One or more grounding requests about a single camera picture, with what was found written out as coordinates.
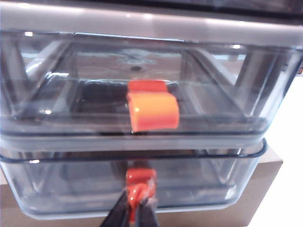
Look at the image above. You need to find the brown cardboard box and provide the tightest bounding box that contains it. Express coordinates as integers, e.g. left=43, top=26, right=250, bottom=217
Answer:
left=0, top=150, right=284, bottom=227

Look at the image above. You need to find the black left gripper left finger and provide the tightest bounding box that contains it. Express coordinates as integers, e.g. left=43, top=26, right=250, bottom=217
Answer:
left=100, top=191, right=130, bottom=227

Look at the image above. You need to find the smoky drawer with flat handle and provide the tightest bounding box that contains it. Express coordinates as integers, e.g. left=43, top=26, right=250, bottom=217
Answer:
left=0, top=30, right=303, bottom=142

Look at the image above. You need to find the white drawer cabinet frame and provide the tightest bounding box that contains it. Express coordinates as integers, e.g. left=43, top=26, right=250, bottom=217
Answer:
left=0, top=0, right=303, bottom=158

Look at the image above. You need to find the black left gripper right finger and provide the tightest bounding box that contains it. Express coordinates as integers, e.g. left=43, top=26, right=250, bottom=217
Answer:
left=136, top=199, right=160, bottom=227

